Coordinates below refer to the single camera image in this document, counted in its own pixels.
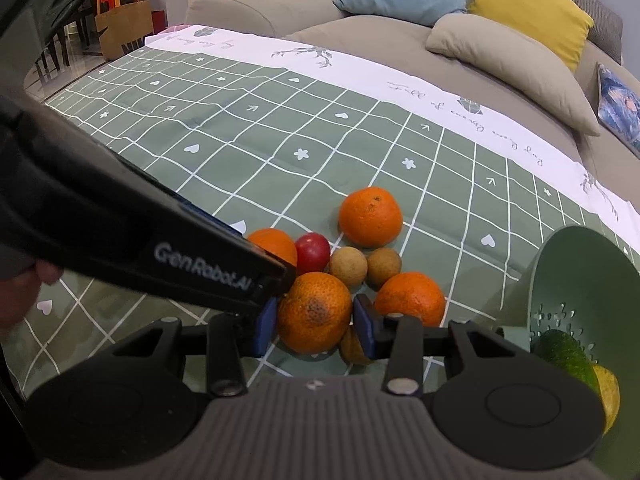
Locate large smooth orange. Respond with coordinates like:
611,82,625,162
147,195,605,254
338,186,404,249

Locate green checked tablecloth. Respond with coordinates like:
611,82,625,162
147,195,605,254
0,22,633,396

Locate beige sofa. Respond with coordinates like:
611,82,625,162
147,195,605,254
184,0,640,201

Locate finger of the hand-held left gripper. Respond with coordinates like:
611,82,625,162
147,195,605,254
176,200,249,242
250,252,298,317

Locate red cherry tomato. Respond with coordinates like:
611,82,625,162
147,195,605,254
294,232,332,277

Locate yellow green mango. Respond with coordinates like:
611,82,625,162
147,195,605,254
592,365,621,436

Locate medium orange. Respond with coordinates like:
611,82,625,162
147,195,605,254
374,271,447,329

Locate dark green cucumber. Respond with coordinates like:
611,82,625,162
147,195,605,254
532,329,601,396

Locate brown longan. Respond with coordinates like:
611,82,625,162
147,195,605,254
366,247,403,287
339,325,373,366
328,247,369,288

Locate dark chair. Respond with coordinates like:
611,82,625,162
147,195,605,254
35,0,96,81

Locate yellow cushion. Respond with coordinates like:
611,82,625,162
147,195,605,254
467,0,596,73

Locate mottled orange with dark spot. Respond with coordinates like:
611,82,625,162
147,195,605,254
276,271,354,356

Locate brown paper bag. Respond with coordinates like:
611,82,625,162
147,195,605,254
94,0,153,61

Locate grey patterned cushion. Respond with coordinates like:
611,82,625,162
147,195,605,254
522,0,625,66

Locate green colander bowl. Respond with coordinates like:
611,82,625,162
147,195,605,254
494,225,640,441

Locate printed picture cushion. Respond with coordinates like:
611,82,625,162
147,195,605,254
596,62,640,158

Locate person's left hand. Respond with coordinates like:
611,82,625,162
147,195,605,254
0,261,65,332

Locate beige cushion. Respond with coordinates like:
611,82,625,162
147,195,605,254
426,12,602,137

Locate small orange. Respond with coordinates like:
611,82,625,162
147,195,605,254
246,228,299,281

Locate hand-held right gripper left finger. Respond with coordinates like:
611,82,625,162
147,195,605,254
107,297,278,397

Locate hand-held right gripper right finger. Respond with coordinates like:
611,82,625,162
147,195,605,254
352,294,528,397

